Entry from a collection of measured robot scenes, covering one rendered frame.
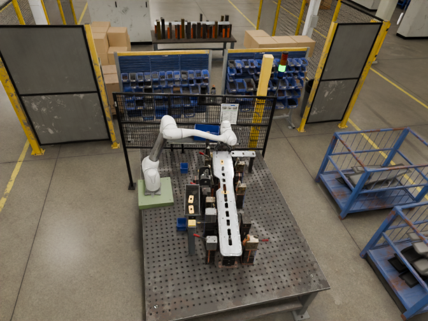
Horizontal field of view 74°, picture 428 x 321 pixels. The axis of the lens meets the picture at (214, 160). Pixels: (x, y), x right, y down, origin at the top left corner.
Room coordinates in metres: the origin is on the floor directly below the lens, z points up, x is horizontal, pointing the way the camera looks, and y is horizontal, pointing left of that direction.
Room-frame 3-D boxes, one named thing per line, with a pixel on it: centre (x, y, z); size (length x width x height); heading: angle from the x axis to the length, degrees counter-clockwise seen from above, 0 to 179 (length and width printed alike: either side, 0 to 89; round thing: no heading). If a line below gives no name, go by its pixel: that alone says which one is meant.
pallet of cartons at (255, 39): (5.96, -1.12, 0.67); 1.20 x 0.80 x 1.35; 107
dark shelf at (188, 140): (2.87, 0.15, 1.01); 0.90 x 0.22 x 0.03; 95
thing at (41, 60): (3.65, 2.30, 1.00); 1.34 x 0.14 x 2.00; 105
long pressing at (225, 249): (1.97, -0.15, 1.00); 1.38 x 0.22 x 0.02; 5
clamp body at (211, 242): (1.39, -0.03, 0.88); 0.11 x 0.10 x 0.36; 95
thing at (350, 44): (4.83, -2.10, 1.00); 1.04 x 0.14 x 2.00; 105
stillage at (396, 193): (3.07, -2.31, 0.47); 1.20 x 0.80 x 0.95; 104
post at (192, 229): (1.47, 0.15, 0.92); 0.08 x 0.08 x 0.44; 5
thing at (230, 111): (3.02, -0.14, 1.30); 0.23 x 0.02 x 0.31; 95
